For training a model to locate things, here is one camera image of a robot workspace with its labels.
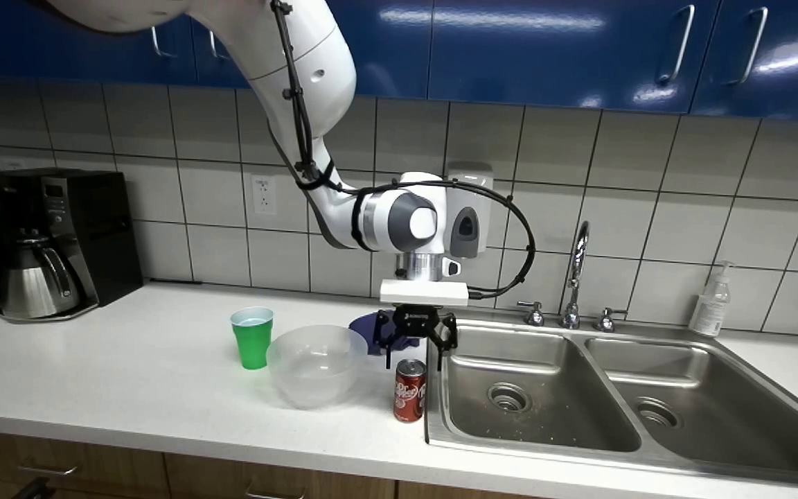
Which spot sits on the wooden lower cabinets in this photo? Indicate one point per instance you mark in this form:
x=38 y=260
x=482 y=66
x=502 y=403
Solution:
x=67 y=468

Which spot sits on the green plastic cup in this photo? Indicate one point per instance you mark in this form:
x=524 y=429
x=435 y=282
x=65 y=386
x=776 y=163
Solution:
x=252 y=336

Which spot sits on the chrome sink faucet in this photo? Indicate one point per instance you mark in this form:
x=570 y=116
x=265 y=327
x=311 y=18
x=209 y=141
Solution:
x=570 y=310

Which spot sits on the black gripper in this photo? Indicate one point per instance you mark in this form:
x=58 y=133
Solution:
x=417 y=321

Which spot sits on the red soda can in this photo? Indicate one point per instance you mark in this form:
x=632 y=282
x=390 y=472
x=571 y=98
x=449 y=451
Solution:
x=408 y=389

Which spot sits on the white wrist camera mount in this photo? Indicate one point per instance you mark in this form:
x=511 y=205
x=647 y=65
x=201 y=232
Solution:
x=417 y=292

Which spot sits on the white wall outlet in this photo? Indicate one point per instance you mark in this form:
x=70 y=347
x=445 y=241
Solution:
x=262 y=195

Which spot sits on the clear plastic bowl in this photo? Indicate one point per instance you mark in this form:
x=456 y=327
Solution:
x=318 y=367

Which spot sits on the white wall dispenser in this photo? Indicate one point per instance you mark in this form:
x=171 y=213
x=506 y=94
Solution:
x=470 y=213

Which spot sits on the stainless steel double sink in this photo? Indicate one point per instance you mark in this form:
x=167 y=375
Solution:
x=638 y=399

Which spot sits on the steel coffee carafe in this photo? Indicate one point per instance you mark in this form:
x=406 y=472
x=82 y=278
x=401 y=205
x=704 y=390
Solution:
x=38 y=280

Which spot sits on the clear soap bottle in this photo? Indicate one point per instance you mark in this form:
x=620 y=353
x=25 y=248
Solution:
x=714 y=303

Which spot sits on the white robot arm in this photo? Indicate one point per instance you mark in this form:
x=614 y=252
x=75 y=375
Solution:
x=302 y=74

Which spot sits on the blue upper cabinets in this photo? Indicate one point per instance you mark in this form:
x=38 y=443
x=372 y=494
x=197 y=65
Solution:
x=656 y=55

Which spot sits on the black coffee maker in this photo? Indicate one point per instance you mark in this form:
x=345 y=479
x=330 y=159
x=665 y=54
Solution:
x=88 y=217

